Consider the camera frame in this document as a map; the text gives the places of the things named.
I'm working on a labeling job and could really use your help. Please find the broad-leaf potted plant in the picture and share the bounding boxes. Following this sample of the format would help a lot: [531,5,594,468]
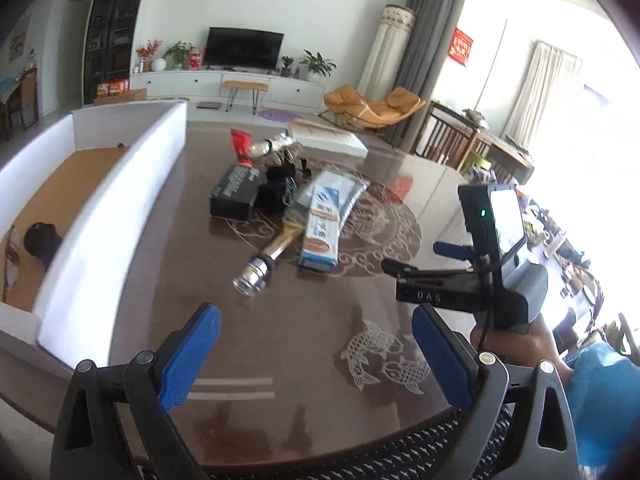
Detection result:
[299,50,337,81]

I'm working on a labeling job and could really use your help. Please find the pile of assorted small clutter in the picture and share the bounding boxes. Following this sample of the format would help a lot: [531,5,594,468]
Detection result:
[520,195,640,341]

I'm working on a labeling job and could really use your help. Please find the wooden side table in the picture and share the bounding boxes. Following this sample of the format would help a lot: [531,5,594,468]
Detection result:
[470,127,536,183]

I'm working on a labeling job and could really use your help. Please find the long blue and white box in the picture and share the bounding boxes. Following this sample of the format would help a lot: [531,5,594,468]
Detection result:
[298,182,343,268]

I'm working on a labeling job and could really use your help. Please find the grey curtain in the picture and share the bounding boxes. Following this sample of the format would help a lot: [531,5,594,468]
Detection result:
[387,0,458,151]

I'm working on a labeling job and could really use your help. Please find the black cloth bundle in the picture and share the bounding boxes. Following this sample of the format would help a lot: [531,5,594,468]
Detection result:
[257,162,301,211]

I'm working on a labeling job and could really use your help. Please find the red snack packet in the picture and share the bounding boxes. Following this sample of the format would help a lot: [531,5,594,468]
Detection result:
[230,129,257,167]

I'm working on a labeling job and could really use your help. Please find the black round object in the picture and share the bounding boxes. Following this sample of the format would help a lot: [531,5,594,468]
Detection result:
[23,221,63,263]

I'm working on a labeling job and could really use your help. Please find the crumpled grey foil packets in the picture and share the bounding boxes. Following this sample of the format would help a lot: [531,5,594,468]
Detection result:
[272,142,308,170]

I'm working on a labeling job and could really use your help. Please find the table with blue cloth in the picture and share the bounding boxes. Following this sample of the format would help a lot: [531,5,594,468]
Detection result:
[0,74,23,111]

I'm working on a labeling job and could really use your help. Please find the silver foil packet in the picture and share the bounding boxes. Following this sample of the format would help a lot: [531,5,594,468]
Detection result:
[248,132,296,158]

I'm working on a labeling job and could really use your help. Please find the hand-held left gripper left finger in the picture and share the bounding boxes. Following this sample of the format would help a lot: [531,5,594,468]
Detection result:
[50,302,222,480]

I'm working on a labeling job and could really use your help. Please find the framed wall picture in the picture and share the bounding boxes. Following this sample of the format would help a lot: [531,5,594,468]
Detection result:
[7,17,31,63]

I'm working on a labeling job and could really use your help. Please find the dark tall bookshelf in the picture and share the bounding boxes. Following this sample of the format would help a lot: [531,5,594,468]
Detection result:
[82,0,153,106]

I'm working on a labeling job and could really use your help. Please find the black television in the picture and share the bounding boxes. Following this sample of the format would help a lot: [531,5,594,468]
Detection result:
[206,26,285,71]

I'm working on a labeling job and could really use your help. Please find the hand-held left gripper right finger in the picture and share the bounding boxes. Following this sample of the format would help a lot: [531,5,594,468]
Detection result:
[411,304,581,480]

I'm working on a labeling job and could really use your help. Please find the person's right hand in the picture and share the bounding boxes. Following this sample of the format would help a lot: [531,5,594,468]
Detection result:
[469,312,573,381]

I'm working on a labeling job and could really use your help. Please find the brown cardboard box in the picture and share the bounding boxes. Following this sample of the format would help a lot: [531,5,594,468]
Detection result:
[94,89,147,106]

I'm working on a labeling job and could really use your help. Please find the orange rocking chair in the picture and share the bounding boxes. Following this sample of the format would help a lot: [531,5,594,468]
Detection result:
[320,85,426,136]

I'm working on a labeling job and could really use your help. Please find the red flowers in vase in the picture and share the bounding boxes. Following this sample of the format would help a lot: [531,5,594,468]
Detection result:
[135,39,163,73]

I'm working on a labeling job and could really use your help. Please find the wooden slatted chair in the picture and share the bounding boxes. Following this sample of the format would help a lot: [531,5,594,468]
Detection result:
[412,101,483,171]

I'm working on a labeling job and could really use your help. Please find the gold and silver bottle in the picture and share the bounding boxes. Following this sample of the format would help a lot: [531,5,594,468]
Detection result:
[233,220,306,297]

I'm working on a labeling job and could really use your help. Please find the large white cardboard box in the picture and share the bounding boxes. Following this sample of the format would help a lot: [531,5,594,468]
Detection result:
[0,100,188,368]

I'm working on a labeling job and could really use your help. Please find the wooden bench with metal legs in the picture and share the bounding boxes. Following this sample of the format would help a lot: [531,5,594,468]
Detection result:
[221,80,271,113]

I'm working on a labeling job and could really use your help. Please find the orange boxes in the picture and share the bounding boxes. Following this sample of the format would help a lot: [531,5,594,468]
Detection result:
[96,79,131,98]

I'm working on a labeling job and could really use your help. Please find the white television cabinet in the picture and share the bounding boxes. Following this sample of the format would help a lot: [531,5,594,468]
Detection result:
[131,70,326,111]

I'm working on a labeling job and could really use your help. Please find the red window poster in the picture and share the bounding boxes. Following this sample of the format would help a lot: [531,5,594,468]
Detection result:
[448,27,474,66]

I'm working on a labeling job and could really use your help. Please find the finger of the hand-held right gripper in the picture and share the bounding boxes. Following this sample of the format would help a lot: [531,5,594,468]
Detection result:
[433,241,476,262]
[381,258,427,285]

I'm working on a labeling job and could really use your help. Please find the white curtain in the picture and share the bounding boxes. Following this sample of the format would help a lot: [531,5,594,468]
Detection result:
[505,40,583,136]

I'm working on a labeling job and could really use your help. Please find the flat white box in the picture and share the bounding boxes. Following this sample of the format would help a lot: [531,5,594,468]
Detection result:
[287,120,369,161]

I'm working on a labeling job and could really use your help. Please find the standing air conditioner with cover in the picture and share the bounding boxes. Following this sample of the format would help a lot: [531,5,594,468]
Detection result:
[357,4,417,96]

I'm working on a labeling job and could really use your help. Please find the clear plastic bag grey item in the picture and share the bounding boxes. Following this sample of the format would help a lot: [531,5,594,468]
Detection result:
[290,170,371,226]

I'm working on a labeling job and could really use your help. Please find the black box with white print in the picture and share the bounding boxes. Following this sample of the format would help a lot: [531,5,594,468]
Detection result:
[210,164,263,222]

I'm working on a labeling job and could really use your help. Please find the bushy green potted plant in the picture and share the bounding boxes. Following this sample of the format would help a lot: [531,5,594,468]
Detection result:
[162,41,196,71]

